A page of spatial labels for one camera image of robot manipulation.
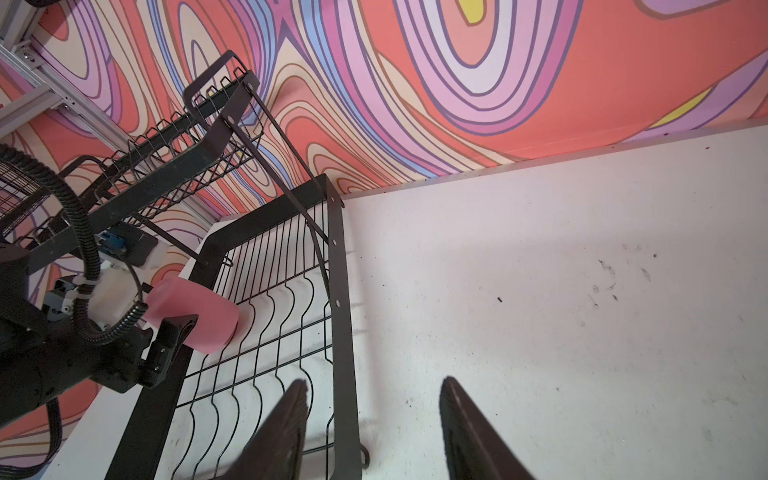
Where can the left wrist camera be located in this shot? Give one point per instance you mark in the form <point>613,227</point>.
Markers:
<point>129,257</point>

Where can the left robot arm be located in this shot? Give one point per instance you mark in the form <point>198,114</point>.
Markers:
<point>42,356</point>

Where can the black wire dish rack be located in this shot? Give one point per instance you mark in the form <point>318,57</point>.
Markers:
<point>203,183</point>

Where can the pink plastic cup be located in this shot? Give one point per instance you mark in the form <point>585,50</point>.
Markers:
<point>217,317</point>

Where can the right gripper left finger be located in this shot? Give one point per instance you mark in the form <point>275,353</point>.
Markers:
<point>275,451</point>

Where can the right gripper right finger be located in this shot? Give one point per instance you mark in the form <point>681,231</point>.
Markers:
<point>473,449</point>

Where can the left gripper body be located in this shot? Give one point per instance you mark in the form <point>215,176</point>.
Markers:
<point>171,335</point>

